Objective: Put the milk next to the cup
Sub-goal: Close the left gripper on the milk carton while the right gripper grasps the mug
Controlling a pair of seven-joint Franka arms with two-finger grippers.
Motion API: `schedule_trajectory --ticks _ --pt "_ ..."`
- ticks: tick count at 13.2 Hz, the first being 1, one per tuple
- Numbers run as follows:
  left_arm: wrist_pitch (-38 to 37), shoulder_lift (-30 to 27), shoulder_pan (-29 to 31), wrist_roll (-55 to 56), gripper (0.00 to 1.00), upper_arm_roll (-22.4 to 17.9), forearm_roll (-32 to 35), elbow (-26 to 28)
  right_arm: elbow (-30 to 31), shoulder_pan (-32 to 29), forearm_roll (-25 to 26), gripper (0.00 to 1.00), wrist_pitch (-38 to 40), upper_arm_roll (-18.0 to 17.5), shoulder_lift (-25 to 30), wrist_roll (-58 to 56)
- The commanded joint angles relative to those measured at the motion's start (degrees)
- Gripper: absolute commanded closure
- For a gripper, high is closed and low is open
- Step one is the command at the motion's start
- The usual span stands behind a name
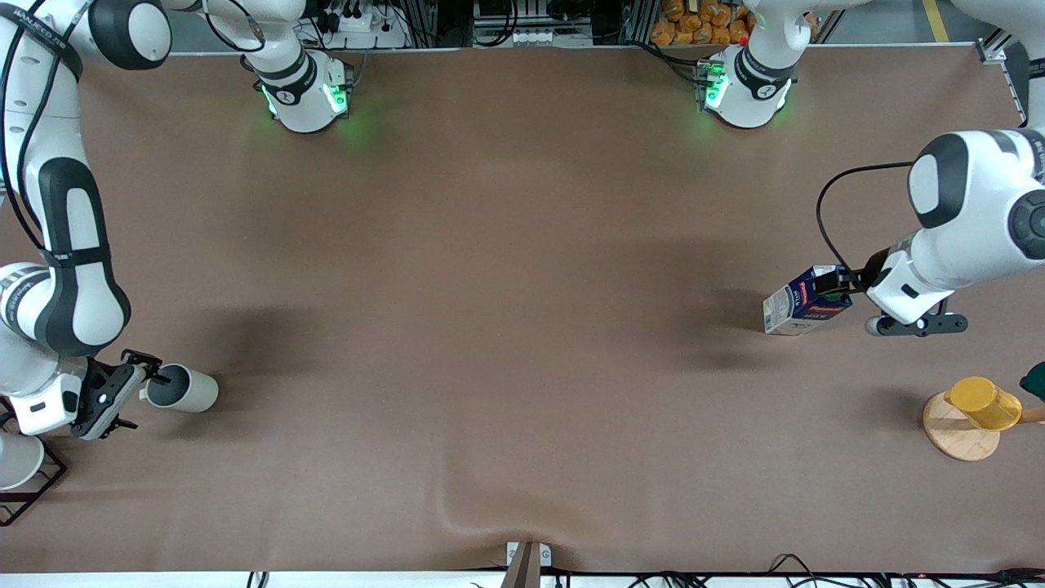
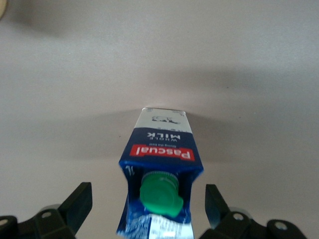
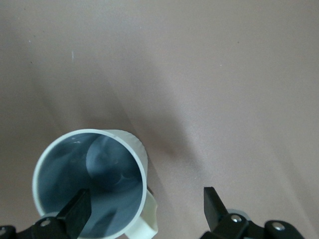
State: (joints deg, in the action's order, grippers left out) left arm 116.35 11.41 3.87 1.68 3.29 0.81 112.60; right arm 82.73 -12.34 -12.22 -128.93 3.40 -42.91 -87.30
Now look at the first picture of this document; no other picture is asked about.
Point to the grey ceramic mug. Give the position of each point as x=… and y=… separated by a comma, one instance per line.
x=196, y=394

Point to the white empty power strip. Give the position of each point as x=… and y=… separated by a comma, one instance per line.
x=551, y=37

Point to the brown table cloth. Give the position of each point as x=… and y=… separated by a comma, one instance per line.
x=522, y=367

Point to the pile of orange bread rolls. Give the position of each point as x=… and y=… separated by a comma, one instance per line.
x=694, y=24

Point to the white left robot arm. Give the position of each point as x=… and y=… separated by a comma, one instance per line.
x=971, y=212

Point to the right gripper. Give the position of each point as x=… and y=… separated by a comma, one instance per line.
x=91, y=374

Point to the white cup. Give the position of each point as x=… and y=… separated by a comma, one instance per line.
x=16, y=461

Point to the round wooden cup stand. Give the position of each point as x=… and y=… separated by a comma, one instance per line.
x=951, y=437

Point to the dark green cup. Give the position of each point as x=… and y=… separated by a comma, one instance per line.
x=1035, y=382

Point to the yellow plastic cup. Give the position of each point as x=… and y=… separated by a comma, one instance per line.
x=988, y=404

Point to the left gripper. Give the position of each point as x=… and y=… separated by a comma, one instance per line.
x=872, y=267

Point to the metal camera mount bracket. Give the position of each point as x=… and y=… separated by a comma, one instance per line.
x=526, y=563

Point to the aluminium corner bracket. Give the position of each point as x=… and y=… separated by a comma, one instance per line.
x=991, y=51

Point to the white power strip with plugs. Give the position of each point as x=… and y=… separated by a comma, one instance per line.
x=363, y=28

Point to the blue white milk carton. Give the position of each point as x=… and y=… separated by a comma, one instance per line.
x=796, y=310

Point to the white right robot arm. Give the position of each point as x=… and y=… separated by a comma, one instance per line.
x=73, y=278

